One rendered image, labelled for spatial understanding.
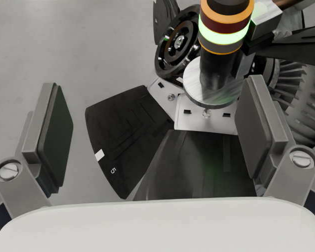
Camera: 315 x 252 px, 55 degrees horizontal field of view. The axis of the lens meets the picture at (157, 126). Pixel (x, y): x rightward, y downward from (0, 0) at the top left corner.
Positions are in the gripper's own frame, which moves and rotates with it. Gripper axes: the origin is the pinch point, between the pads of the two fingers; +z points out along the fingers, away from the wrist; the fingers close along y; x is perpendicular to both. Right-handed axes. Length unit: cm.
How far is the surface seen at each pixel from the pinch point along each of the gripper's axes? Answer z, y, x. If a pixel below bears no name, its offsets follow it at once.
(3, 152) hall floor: 95, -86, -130
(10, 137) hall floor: 103, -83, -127
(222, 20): 12.0, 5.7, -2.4
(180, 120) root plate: 19.1, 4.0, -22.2
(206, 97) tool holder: 14.6, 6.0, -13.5
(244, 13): 12.4, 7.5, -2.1
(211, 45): 13.0, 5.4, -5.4
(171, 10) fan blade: 45.2, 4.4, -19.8
